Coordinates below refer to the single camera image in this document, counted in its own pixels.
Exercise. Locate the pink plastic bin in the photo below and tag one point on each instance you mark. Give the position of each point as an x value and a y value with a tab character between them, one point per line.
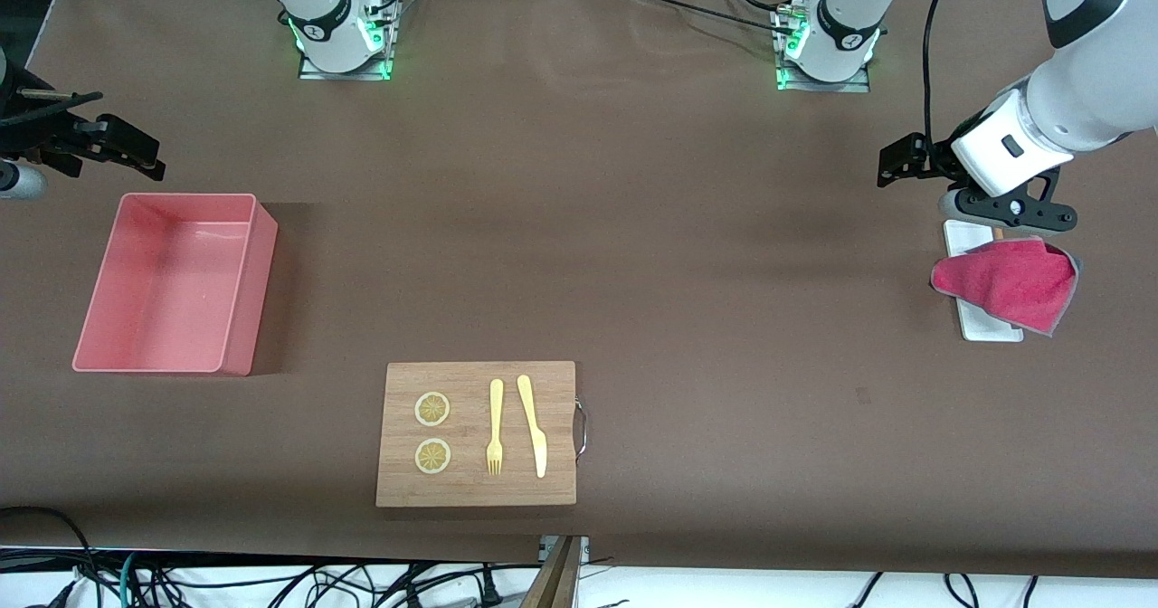
172	282

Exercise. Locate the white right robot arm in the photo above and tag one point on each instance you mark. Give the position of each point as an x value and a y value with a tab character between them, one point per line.
312	2

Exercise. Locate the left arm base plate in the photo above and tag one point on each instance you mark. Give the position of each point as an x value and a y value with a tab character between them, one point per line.
823	86

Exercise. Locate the pink cloth with grey back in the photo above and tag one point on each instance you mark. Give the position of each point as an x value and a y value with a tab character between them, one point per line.
1004	282

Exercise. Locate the yellow plastic knife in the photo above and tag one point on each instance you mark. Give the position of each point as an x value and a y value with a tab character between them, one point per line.
539	450

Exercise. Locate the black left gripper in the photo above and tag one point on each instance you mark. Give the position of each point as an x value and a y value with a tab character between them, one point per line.
941	159

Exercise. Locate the yellow plastic fork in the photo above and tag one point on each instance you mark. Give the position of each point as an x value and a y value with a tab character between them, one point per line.
496	409

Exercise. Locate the white rectangular tray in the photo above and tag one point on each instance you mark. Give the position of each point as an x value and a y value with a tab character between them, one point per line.
968	237

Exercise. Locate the wooden post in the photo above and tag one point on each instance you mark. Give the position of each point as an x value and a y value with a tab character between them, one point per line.
556	585

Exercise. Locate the wooden cutting board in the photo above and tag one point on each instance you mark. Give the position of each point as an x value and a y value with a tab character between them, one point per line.
470	490

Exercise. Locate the lemon slice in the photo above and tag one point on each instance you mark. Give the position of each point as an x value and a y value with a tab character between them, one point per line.
432	409
432	456

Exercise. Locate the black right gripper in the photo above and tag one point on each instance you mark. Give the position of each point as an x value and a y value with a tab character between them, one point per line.
38	133

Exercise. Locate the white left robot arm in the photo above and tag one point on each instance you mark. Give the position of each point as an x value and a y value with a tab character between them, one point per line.
1086	92

